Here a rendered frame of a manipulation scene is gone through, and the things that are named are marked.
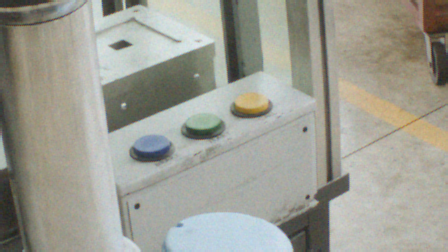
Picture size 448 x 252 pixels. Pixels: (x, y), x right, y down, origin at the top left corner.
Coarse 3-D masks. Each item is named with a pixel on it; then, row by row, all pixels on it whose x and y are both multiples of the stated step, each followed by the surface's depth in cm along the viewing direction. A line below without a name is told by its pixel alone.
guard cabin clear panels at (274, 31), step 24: (96, 0) 195; (120, 0) 188; (144, 0) 182; (168, 0) 176; (192, 0) 170; (216, 0) 165; (264, 0) 156; (192, 24) 173; (216, 24) 168; (264, 24) 158; (216, 48) 170; (264, 48) 160; (288, 48) 155; (216, 72) 172; (264, 72) 162; (288, 72) 157
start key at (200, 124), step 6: (198, 114) 144; (204, 114) 143; (210, 114) 143; (192, 120) 142; (198, 120) 142; (204, 120) 142; (210, 120) 142; (216, 120) 142; (186, 126) 142; (192, 126) 141; (198, 126) 141; (204, 126) 141; (210, 126) 141; (216, 126) 141; (192, 132) 141; (198, 132) 141; (204, 132) 141; (210, 132) 141
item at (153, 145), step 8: (144, 136) 140; (152, 136) 140; (160, 136) 140; (136, 144) 139; (144, 144) 139; (152, 144) 139; (160, 144) 138; (168, 144) 138; (136, 152) 138; (144, 152) 137; (152, 152) 137; (160, 152) 138
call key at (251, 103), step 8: (240, 96) 146; (248, 96) 146; (256, 96) 146; (264, 96) 146; (240, 104) 145; (248, 104) 144; (256, 104) 144; (264, 104) 144; (240, 112) 145; (248, 112) 144; (256, 112) 144
